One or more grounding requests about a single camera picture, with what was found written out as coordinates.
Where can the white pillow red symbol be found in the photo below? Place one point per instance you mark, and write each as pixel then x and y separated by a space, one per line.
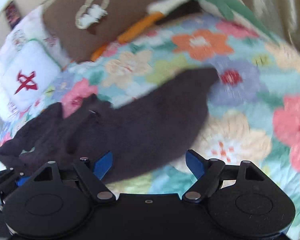
pixel 29 74

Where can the picture on headboard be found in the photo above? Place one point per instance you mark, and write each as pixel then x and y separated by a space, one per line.
pixel 13 15

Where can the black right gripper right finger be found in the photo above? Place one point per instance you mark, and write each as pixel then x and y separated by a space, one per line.
pixel 211 174

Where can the pink floral pillow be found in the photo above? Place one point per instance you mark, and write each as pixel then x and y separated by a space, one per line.
pixel 31 27

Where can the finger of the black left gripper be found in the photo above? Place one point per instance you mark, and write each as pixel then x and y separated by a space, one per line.
pixel 10 181

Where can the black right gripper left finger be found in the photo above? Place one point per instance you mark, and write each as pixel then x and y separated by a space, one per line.
pixel 80 183

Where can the floral quilted bedspread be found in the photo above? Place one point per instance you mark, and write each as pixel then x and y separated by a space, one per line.
pixel 254 107

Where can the brown cushion with cloud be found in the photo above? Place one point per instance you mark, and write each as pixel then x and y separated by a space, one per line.
pixel 59 18

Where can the orange plush toy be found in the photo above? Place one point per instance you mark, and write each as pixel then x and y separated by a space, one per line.
pixel 132 32

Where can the dark purple knit sweater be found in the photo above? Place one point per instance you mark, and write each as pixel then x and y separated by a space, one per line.
pixel 144 135

